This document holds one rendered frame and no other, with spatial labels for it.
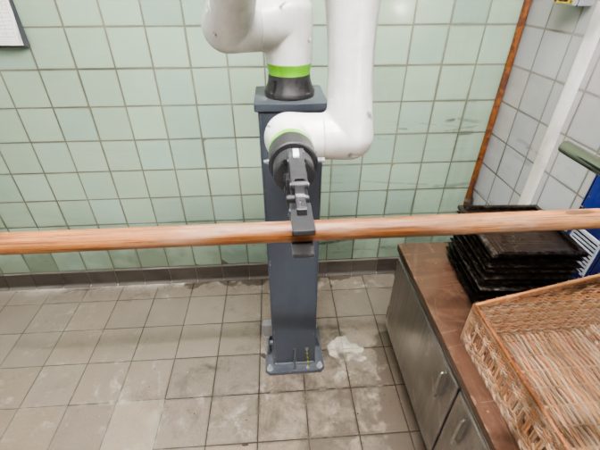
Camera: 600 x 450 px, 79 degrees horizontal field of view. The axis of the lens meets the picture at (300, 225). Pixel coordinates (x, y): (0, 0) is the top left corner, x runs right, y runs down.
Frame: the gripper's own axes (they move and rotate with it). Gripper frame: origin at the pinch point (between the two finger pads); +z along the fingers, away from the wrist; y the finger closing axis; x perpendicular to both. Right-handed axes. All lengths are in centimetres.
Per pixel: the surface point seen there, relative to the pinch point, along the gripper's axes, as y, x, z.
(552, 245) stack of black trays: 39, -81, -41
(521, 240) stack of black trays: 39, -73, -44
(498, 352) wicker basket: 49, -51, -12
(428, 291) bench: 62, -48, -46
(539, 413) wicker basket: 48, -51, 4
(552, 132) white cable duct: 18, -99, -81
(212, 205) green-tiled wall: 70, 37, -123
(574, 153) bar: 3, -63, -29
